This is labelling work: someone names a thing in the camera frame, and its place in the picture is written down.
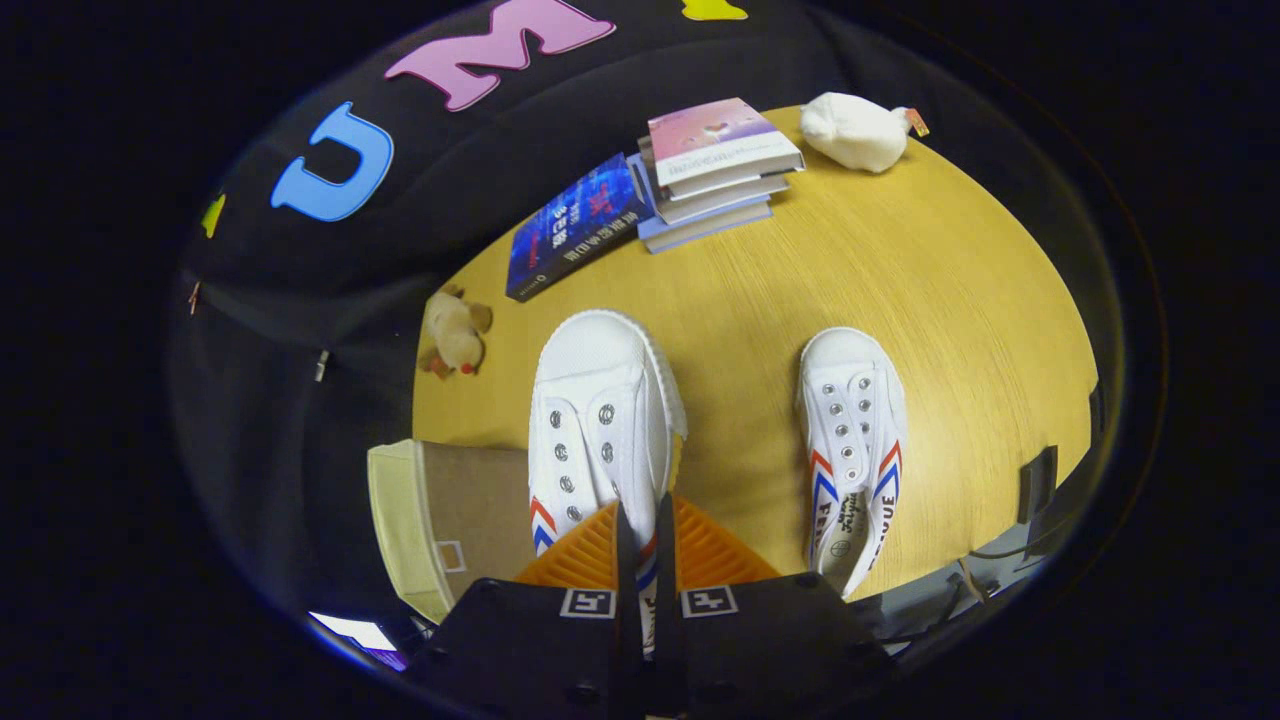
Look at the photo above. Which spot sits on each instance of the dark blue book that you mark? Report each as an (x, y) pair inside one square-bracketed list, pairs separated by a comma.
[(575, 225)]

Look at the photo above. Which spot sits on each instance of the beige fabric storage box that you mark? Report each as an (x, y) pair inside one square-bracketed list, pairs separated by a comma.
[(480, 500)]

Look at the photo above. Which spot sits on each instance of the white plush toy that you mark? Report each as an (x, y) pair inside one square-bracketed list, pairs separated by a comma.
[(855, 130)]

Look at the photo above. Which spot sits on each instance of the silver clip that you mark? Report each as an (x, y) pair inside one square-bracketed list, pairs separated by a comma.
[(321, 366)]

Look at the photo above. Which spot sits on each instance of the black table bracket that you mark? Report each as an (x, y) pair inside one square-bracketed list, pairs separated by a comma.
[(1096, 408), (1037, 485)]

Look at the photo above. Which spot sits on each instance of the beige dog plush toy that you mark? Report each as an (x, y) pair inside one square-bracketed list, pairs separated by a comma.
[(455, 335)]

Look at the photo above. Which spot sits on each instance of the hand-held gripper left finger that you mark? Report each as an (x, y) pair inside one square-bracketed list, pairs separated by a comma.
[(530, 640)]

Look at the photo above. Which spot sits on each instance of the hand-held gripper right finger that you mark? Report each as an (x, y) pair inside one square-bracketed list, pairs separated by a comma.
[(770, 640)]

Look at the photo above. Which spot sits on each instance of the light blue cover book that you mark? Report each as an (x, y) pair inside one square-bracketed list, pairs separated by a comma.
[(700, 228)]

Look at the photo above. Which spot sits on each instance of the white canvas shoe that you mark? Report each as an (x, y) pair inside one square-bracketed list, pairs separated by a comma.
[(600, 370), (850, 370)]

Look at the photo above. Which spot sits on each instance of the lit display screen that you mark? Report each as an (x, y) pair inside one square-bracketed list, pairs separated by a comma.
[(350, 632)]

